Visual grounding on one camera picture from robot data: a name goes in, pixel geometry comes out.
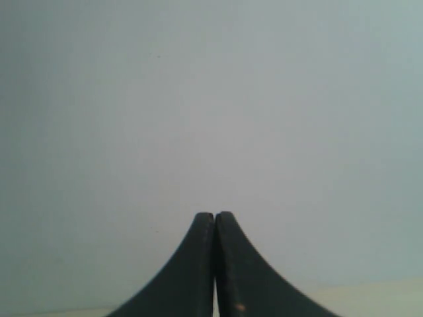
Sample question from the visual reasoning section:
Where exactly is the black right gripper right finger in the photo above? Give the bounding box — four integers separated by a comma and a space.
214, 211, 336, 317

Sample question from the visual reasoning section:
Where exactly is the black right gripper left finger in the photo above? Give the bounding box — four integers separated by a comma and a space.
108, 213, 214, 317

